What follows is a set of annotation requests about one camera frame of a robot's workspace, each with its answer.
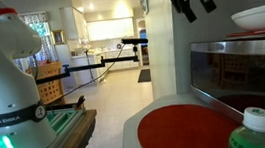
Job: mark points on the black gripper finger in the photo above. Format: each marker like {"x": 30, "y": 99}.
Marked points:
{"x": 209, "y": 3}
{"x": 185, "y": 7}

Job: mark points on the green plastic bottle white cap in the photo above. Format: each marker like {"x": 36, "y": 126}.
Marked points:
{"x": 251, "y": 134}

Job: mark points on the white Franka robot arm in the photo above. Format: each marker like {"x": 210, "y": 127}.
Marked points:
{"x": 6, "y": 81}

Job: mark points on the white bowl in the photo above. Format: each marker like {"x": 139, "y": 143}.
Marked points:
{"x": 260, "y": 17}

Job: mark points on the red mat under plate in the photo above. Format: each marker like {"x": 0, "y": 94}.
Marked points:
{"x": 255, "y": 32}

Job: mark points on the stainless steel microwave oven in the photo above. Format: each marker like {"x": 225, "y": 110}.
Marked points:
{"x": 246, "y": 71}

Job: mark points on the dark floor mat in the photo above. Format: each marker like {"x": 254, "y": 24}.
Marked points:
{"x": 144, "y": 75}

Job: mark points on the white lower kitchen cabinets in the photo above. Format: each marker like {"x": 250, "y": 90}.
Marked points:
{"x": 120, "y": 57}

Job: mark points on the white upper kitchen cabinet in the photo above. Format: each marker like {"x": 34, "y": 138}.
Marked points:
{"x": 73, "y": 23}

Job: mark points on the large round red placemat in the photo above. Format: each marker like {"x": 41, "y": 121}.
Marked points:
{"x": 186, "y": 133}

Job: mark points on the black clamp orange tips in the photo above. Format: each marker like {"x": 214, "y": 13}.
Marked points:
{"x": 80, "y": 102}

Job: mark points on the patterned window curtain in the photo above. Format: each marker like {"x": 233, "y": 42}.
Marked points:
{"x": 42, "y": 34}

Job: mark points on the wicker laundry basket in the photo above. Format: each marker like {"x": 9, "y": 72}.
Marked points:
{"x": 50, "y": 83}

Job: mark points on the wooden table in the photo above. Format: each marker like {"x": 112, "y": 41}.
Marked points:
{"x": 79, "y": 137}

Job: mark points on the round wall decoration plate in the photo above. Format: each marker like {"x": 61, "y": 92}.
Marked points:
{"x": 145, "y": 5}

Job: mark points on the black camera on boom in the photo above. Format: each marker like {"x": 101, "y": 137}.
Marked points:
{"x": 134, "y": 41}

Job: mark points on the gold picture frame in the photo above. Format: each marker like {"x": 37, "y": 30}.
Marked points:
{"x": 58, "y": 37}

